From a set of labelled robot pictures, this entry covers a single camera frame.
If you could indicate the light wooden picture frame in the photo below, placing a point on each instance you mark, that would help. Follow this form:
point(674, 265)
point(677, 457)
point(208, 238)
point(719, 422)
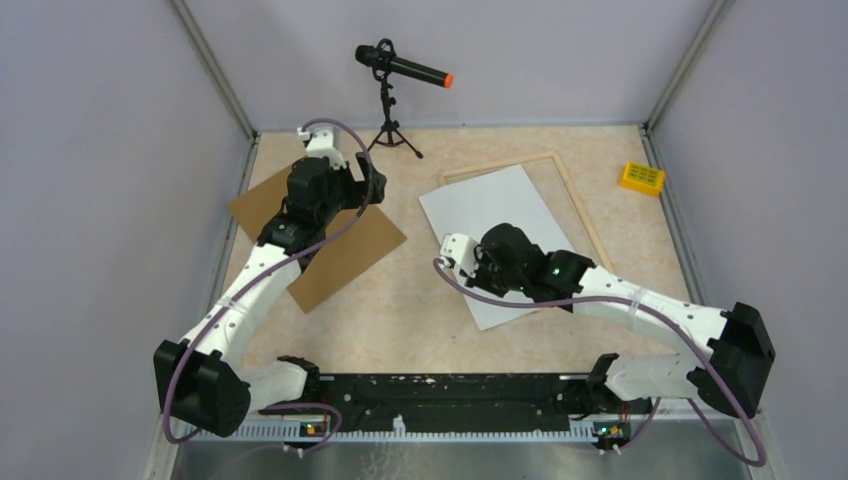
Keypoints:
point(446, 177)

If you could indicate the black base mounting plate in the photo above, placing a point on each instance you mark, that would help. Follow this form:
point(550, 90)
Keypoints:
point(466, 403)

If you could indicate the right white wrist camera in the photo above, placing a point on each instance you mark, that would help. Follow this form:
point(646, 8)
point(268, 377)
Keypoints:
point(459, 253)

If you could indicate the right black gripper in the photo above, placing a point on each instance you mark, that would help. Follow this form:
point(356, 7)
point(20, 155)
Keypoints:
point(478, 281)

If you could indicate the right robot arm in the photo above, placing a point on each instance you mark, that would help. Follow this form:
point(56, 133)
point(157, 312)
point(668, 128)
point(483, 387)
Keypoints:
point(722, 357)

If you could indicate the brown cardboard backing board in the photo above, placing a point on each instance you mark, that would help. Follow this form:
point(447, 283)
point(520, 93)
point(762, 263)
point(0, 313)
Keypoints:
point(334, 266)

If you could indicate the aluminium rail front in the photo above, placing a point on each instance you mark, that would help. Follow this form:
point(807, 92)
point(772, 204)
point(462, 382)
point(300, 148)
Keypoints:
point(669, 442)

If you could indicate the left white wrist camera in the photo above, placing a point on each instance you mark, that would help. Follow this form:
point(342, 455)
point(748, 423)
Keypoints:
point(321, 143)

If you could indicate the printed photo sheet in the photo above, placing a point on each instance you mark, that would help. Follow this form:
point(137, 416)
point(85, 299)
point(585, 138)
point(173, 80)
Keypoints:
point(472, 207)

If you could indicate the black microphone orange tip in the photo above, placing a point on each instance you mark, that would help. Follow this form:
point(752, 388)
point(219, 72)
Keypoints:
point(404, 65)

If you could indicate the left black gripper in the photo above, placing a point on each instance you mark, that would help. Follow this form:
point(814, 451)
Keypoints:
point(373, 182)

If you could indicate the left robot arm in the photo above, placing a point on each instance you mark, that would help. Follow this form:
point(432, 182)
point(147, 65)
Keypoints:
point(196, 377)

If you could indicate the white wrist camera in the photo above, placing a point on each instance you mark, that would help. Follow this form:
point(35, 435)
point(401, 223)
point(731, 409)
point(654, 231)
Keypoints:
point(459, 253)
point(321, 143)

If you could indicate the yellow rectangular block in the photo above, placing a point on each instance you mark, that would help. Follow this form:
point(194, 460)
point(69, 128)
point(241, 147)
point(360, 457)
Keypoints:
point(642, 179)

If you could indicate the black tripod mic stand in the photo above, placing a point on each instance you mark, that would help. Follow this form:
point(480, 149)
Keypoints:
point(389, 134)

